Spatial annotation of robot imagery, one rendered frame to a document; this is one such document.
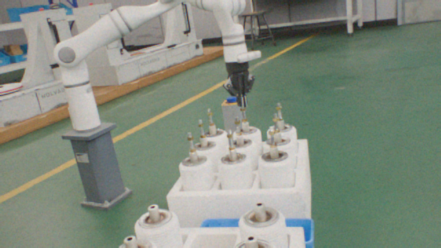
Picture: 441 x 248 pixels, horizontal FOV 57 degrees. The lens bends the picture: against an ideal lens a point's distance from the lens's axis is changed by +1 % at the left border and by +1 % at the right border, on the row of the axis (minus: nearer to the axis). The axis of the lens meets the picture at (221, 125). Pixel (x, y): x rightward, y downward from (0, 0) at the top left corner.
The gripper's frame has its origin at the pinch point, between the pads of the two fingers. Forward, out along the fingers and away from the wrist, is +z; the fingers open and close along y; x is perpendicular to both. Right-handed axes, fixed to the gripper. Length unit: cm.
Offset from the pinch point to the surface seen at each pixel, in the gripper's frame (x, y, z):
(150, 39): -565, -295, 21
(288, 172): 28.4, 11.9, 13.9
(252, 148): 11.8, 8.9, 11.2
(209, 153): 2.2, 18.1, 11.4
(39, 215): -60, 58, 36
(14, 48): -543, -63, -7
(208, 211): 12.8, 29.6, 22.8
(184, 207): 7.2, 33.8, 21.3
